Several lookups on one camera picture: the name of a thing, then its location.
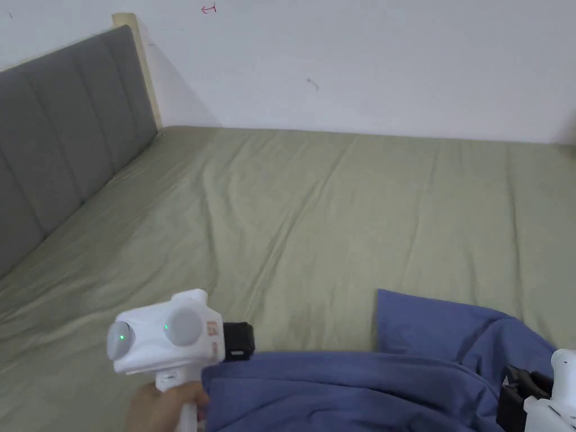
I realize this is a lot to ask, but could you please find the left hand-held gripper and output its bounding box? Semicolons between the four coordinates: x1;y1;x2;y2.
106;289;257;432

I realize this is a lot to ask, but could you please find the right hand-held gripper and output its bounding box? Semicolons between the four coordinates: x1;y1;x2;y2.
496;348;576;432

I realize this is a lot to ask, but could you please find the blue garment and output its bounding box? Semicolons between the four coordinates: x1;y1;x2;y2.
197;289;560;432

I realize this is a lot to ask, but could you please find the person's left hand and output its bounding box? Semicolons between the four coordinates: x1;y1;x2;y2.
125;380;212;432

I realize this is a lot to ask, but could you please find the bed with pale green sheet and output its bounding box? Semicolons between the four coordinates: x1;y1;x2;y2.
0;125;576;432

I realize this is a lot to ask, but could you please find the grey padded headboard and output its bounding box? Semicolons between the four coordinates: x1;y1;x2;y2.
0;24;159;281

